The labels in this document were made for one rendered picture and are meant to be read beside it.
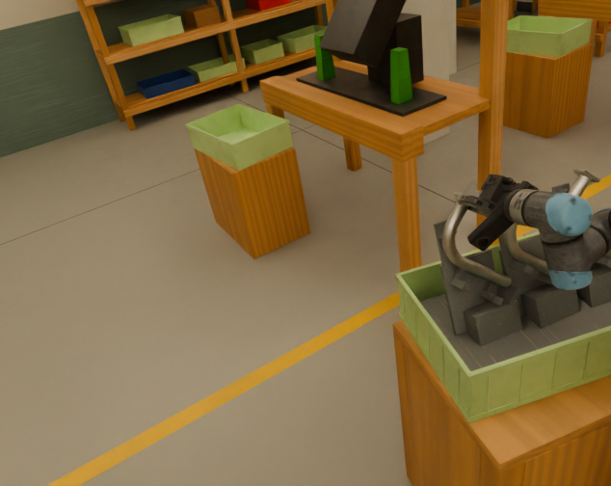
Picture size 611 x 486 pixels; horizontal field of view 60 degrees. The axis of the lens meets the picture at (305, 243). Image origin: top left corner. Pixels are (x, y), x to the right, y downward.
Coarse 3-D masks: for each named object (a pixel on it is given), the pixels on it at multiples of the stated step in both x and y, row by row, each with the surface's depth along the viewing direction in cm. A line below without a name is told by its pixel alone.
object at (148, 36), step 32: (96, 0) 528; (224, 0) 596; (256, 0) 627; (288, 0) 639; (320, 0) 651; (96, 32) 543; (128, 32) 563; (160, 32) 580; (192, 32) 593; (320, 32) 678; (224, 64) 672; (256, 64) 654; (288, 64) 664; (128, 96) 625; (160, 96) 604
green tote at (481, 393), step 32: (416, 288) 154; (416, 320) 144; (448, 352) 125; (544, 352) 119; (576, 352) 123; (608, 352) 126; (448, 384) 132; (480, 384) 119; (512, 384) 122; (544, 384) 126; (576, 384) 129; (480, 416) 125
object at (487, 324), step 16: (480, 256) 139; (448, 272) 137; (448, 288) 138; (480, 288) 141; (448, 304) 140; (464, 304) 140; (480, 304) 142; (464, 320) 141; (480, 320) 136; (496, 320) 138; (512, 320) 139; (480, 336) 137; (496, 336) 139
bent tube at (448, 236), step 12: (456, 192) 129; (456, 204) 129; (456, 216) 128; (444, 228) 129; (456, 228) 129; (444, 240) 129; (456, 252) 130; (456, 264) 131; (468, 264) 132; (480, 264) 134; (480, 276) 134; (492, 276) 134; (504, 276) 136
